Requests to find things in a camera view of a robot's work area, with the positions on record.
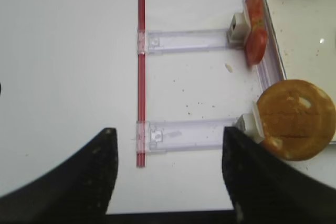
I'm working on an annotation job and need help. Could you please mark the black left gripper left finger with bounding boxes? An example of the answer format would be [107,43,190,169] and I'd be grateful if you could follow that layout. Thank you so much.
[1,128,117,223]

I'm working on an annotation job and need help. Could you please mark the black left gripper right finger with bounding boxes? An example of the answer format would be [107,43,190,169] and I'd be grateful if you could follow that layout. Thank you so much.
[222,126,335,223]

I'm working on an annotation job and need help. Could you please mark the golden brown bun slices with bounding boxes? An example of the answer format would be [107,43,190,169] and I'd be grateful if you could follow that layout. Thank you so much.
[257,80,335,161]

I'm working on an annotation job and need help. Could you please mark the standing tomato slices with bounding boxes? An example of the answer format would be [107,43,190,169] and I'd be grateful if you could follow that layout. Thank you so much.
[244,0,268,66]

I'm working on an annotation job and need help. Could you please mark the clear lower left pusher track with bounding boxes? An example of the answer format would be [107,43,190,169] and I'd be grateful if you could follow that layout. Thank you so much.
[135,100,266,155]

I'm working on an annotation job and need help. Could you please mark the clear pusher track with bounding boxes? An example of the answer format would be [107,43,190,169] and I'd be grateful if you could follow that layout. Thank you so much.
[137,12,251,55]
[135,100,266,155]

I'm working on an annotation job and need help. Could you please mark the clear upper left pusher track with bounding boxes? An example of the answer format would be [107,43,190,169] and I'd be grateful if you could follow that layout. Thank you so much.
[137,12,251,55]

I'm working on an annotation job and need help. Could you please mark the silver metal tray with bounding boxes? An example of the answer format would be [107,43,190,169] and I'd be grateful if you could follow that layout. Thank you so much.
[256,0,336,146]

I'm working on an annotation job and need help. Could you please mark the clear left front rail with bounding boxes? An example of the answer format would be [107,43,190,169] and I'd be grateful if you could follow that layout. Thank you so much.
[243,0,286,91]

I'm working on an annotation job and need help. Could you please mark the red left rail strip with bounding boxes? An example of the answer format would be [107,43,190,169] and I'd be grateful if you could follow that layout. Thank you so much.
[136,0,146,168]

